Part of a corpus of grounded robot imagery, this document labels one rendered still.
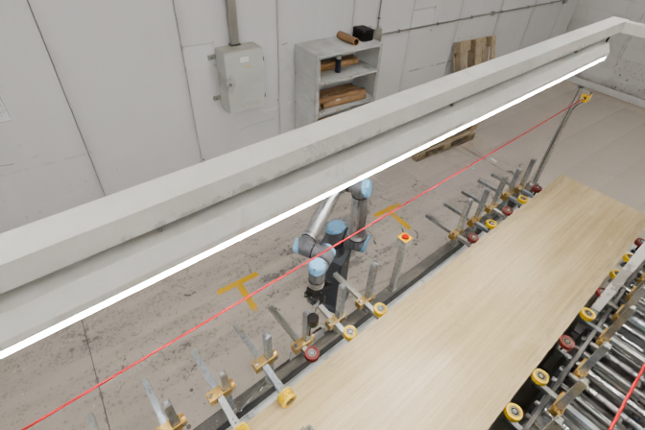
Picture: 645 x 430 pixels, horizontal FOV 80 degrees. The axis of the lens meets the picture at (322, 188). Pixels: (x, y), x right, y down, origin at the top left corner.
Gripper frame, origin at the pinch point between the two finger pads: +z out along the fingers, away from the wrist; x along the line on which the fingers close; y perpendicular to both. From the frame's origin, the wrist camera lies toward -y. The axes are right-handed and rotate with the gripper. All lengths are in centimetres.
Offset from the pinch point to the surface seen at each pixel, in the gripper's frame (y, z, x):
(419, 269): -93, 27, 8
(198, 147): -38, 34, -249
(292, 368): 25.0, 28.5, 9.9
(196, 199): 72, -145, 45
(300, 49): -158, -56, -228
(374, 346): -12.4, 8.2, 36.2
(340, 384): 16.6, 8.5, 39.9
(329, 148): 41, -144, 45
